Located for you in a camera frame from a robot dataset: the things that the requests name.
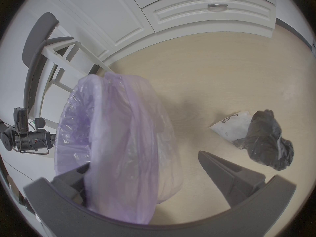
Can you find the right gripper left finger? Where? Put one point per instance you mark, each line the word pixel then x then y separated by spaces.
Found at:
pixel 71 184

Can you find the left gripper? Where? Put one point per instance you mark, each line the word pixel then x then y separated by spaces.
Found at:
pixel 34 139

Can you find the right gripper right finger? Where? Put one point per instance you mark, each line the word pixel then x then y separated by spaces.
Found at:
pixel 229 179

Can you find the purple plastic bag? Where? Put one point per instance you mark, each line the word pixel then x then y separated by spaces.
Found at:
pixel 111 181

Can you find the white printed wrapper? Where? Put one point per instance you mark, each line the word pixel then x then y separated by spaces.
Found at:
pixel 232 127

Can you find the black plastic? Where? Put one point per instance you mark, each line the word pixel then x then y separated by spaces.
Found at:
pixel 266 142

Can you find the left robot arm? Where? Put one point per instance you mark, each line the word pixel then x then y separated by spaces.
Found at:
pixel 6 137

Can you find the white trash bin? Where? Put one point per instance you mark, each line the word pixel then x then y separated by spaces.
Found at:
pixel 167 144

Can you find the white chair grey cushions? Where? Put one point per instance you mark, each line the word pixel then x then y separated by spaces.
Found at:
pixel 37 33

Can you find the white wardrobe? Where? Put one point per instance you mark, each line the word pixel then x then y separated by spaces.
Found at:
pixel 197 9

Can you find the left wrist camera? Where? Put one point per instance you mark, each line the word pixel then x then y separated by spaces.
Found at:
pixel 40 123

